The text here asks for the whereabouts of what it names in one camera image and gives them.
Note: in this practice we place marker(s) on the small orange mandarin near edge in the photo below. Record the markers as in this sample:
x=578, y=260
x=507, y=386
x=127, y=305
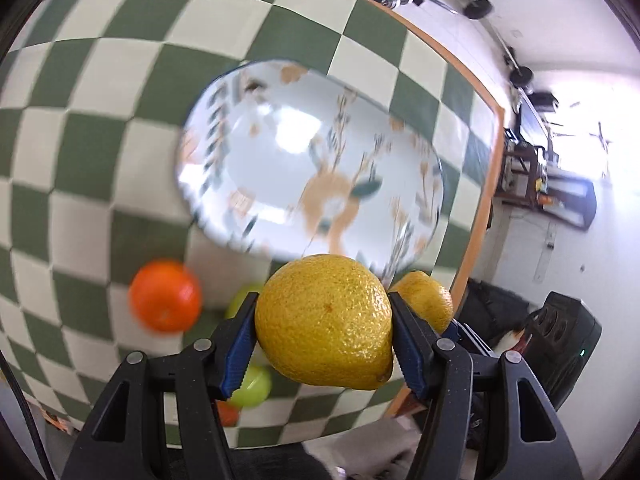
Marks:
x=228, y=413

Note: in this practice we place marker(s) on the floral ceramic plate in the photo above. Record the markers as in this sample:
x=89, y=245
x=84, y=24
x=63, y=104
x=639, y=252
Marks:
x=280, y=160

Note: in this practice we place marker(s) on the black speaker box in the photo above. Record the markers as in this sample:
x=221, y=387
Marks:
x=560, y=339

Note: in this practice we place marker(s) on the wooden desk with monitor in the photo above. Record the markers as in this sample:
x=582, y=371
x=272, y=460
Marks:
x=531, y=178

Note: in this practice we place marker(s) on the yellow lemon round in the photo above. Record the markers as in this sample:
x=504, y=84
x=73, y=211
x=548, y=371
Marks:
x=428, y=298

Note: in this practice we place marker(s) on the green apple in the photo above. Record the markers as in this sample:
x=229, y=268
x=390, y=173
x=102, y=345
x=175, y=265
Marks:
x=254, y=390
x=240, y=296

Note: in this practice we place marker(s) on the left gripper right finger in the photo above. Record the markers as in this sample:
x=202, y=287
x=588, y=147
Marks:
x=523, y=436

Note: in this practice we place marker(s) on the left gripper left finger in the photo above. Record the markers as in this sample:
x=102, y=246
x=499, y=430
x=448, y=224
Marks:
x=124, y=435

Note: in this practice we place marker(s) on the yellow lemon pointed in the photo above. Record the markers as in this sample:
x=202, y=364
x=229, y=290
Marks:
x=326, y=321

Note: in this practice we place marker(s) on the green checkered tablecloth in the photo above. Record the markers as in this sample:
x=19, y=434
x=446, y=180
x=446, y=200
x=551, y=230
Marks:
x=93, y=94

